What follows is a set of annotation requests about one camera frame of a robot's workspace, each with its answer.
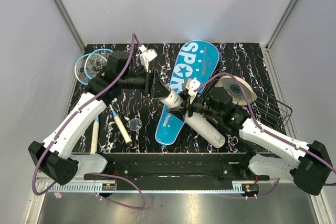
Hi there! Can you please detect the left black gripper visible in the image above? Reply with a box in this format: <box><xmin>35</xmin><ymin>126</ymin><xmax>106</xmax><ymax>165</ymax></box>
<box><xmin>120</xmin><ymin>65</ymin><xmax>173</xmax><ymax>99</ymax></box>

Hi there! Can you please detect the white shuttlecock tube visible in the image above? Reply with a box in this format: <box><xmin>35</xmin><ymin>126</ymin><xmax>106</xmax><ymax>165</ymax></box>
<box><xmin>161</xmin><ymin>89</ymin><xmax>225</xmax><ymax>148</ymax></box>

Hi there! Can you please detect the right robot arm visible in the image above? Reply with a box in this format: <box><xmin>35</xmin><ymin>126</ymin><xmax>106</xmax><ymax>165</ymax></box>
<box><xmin>165</xmin><ymin>87</ymin><xmax>335</xmax><ymax>196</ymax></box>

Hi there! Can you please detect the clear plastic tube lid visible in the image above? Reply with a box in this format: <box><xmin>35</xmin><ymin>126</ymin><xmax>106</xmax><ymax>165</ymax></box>
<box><xmin>127</xmin><ymin>118</ymin><xmax>142</xmax><ymax>131</ymax></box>

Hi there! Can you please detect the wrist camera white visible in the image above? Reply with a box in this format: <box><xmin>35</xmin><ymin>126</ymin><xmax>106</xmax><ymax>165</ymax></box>
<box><xmin>183</xmin><ymin>78</ymin><xmax>201</xmax><ymax>96</ymax></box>
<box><xmin>140</xmin><ymin>46</ymin><xmax>158</xmax><ymax>71</ymax></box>

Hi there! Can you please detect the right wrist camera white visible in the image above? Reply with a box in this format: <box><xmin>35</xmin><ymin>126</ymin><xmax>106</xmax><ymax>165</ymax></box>
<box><xmin>183</xmin><ymin>78</ymin><xmax>201</xmax><ymax>96</ymax></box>

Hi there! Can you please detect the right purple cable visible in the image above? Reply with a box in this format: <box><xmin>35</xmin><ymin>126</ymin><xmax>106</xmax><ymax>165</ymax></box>
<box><xmin>193</xmin><ymin>72</ymin><xmax>336</xmax><ymax>199</ymax></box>

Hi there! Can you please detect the black wire dish rack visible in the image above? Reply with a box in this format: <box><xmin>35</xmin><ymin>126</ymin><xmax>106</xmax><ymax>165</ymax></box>
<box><xmin>204</xmin><ymin>69</ymin><xmax>293</xmax><ymax>154</ymax></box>

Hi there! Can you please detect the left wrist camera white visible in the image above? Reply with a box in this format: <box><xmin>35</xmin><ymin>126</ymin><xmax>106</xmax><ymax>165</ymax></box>
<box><xmin>140</xmin><ymin>46</ymin><xmax>158</xmax><ymax>71</ymax></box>

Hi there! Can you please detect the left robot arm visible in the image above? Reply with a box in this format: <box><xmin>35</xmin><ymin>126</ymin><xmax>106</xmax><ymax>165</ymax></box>
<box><xmin>28</xmin><ymin>49</ymin><xmax>170</xmax><ymax>185</ymax></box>

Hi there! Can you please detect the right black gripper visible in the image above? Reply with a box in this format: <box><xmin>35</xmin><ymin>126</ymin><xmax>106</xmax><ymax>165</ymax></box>
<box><xmin>167</xmin><ymin>90</ymin><xmax>223</xmax><ymax>122</ymax></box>

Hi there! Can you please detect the blue racket cover bag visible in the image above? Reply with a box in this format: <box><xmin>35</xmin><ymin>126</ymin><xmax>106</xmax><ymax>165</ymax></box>
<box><xmin>154</xmin><ymin>39</ymin><xmax>220</xmax><ymax>146</ymax></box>

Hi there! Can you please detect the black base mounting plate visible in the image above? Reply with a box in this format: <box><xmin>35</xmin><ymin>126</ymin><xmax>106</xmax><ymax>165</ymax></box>
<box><xmin>84</xmin><ymin>153</ymin><xmax>269</xmax><ymax>191</ymax></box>

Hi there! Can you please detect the blue badminton racket front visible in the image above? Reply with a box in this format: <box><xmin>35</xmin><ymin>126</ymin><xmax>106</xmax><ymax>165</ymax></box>
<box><xmin>84</xmin><ymin>49</ymin><xmax>132</xmax><ymax>145</ymax></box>

